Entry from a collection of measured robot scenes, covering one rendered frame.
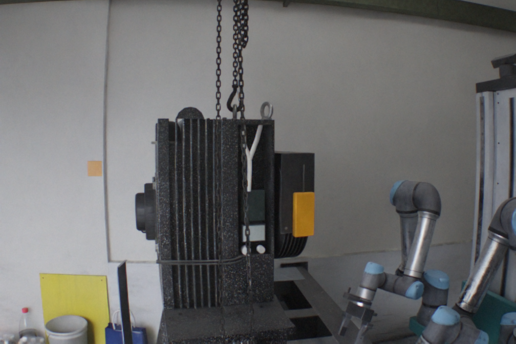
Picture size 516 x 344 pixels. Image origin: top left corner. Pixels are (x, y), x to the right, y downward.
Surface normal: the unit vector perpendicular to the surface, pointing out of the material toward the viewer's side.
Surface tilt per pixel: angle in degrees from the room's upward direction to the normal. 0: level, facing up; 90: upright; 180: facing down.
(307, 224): 90
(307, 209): 90
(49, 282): 87
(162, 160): 90
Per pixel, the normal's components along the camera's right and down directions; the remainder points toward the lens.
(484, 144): -0.99, 0.00
